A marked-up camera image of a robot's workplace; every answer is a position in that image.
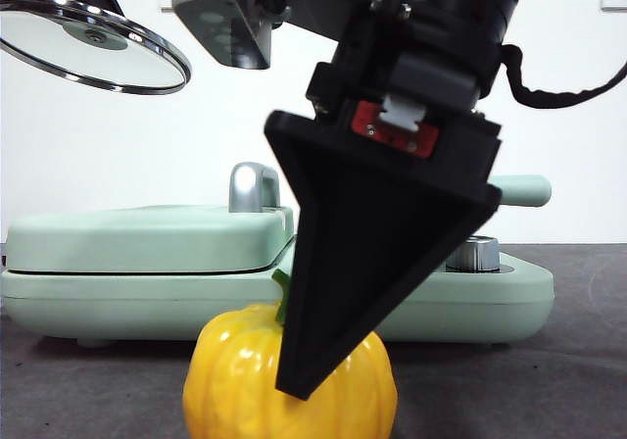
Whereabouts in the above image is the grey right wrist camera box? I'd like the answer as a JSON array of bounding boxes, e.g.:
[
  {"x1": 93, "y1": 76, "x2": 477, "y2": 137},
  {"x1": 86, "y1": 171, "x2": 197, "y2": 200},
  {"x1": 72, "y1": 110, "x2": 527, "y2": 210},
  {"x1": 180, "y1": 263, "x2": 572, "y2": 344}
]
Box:
[{"x1": 169, "y1": 0, "x2": 273, "y2": 71}]

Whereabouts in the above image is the silver control knob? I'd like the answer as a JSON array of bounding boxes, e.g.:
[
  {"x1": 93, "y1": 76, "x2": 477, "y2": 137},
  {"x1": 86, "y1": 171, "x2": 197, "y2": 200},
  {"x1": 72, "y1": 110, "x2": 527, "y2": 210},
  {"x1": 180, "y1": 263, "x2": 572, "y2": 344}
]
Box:
[{"x1": 448, "y1": 235, "x2": 501, "y2": 271}]

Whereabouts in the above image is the glass lid with green knob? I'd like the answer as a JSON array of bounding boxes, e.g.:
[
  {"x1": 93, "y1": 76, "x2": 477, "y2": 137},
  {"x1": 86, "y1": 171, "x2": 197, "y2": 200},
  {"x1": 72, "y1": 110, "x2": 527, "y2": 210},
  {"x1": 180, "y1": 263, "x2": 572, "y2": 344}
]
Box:
[{"x1": 0, "y1": 0, "x2": 193, "y2": 96}]

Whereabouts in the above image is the black control panel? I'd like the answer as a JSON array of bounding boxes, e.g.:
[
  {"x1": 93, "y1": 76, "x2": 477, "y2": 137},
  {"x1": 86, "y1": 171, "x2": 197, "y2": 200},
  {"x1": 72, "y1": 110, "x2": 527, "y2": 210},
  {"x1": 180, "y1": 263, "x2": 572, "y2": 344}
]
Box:
[{"x1": 443, "y1": 262, "x2": 513, "y2": 273}]

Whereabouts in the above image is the yellow pumpkin with green stem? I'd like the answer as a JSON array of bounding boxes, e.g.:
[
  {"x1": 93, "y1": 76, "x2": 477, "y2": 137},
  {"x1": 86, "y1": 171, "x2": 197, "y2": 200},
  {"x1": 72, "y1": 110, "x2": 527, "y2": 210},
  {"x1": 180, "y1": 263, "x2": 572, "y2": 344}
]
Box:
[{"x1": 183, "y1": 269, "x2": 399, "y2": 439}]

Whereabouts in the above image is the mint green breakfast machine base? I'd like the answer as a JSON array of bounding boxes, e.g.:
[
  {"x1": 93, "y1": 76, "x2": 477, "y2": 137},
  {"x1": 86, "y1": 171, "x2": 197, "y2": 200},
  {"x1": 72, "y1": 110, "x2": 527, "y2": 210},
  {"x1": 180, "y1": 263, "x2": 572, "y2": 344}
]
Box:
[{"x1": 0, "y1": 242, "x2": 555, "y2": 350}]

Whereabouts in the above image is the mint green pot with handle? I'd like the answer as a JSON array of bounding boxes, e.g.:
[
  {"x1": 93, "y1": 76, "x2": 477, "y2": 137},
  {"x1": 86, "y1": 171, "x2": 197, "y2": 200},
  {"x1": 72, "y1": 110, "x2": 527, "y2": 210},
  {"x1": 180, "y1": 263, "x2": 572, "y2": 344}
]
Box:
[{"x1": 492, "y1": 173, "x2": 553, "y2": 209}]

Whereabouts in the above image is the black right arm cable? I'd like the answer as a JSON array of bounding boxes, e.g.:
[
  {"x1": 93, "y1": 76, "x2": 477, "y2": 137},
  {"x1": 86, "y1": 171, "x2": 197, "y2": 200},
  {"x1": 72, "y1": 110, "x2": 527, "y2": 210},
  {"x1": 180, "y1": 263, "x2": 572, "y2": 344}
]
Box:
[{"x1": 502, "y1": 44, "x2": 627, "y2": 110}]

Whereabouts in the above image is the silver grill cover handle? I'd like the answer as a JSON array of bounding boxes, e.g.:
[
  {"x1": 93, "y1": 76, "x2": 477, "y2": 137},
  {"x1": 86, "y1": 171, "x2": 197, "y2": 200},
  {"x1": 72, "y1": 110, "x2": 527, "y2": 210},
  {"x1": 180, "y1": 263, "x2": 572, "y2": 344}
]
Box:
[{"x1": 228, "y1": 162, "x2": 283, "y2": 214}]

